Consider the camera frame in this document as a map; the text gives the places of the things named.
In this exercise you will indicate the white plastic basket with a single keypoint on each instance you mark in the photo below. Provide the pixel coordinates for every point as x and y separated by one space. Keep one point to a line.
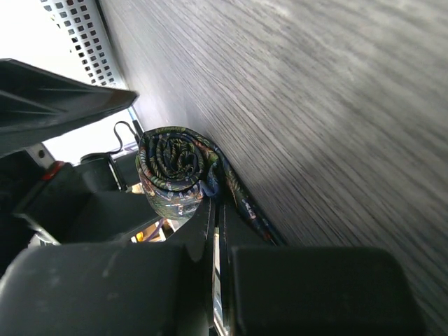
81 22

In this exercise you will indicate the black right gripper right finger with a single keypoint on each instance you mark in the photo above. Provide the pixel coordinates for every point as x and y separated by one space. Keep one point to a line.
248 274

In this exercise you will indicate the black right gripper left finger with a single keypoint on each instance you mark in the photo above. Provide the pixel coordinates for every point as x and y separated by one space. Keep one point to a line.
196 282

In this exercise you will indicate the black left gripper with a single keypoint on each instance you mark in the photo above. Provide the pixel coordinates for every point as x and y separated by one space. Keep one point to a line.
62 204

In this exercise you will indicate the dark floral patterned tie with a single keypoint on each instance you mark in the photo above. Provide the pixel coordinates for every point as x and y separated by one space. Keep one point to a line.
178 167

